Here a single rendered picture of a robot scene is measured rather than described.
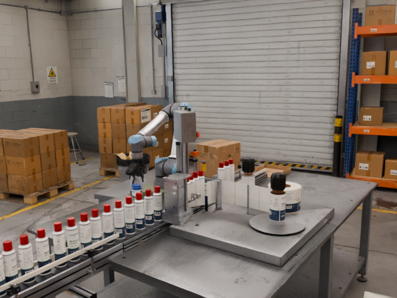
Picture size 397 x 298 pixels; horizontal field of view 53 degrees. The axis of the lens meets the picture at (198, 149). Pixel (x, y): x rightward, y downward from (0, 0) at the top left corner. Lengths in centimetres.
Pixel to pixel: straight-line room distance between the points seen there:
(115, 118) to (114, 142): 41
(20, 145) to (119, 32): 379
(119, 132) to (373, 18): 407
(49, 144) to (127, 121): 130
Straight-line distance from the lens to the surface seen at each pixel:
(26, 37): 870
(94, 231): 202
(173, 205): 225
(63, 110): 927
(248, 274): 189
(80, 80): 925
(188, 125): 249
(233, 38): 719
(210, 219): 236
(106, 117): 670
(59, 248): 191
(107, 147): 679
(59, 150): 607
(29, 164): 571
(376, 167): 619
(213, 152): 324
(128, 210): 214
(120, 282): 312
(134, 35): 828
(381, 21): 605
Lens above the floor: 174
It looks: 11 degrees down
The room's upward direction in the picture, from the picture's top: 1 degrees counter-clockwise
